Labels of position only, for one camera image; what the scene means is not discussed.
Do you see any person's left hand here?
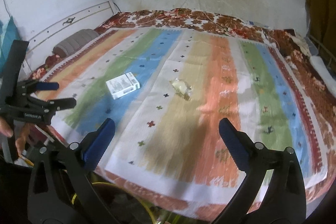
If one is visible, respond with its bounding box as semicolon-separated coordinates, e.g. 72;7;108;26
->
1;117;30;163

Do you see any white headboard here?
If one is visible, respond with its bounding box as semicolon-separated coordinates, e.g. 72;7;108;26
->
23;1;119;74

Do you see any metal rack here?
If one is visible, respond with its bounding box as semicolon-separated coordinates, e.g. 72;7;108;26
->
306;35;335;68

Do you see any grey striped pillow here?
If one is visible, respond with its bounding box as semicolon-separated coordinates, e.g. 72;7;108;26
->
52;29;99;58

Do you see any striped colourful mat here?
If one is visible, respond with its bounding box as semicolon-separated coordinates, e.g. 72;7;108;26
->
38;28;327;204

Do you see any floral brown bed blanket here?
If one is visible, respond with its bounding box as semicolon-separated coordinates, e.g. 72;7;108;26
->
31;9;335;223

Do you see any white medicine box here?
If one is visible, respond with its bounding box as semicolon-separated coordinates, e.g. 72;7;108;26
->
106;72;141;100

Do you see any teal paper bag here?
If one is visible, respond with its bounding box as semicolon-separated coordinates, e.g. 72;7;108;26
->
0;16;21;69

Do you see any small yellowish wrapper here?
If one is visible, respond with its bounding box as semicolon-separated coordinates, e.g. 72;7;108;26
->
169;79;193;101

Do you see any dark round trash bin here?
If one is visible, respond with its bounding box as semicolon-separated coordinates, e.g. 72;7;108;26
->
71;181;158;224

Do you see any white rolled cloth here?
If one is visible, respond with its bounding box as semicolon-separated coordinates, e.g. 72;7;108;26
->
309;56;336;97

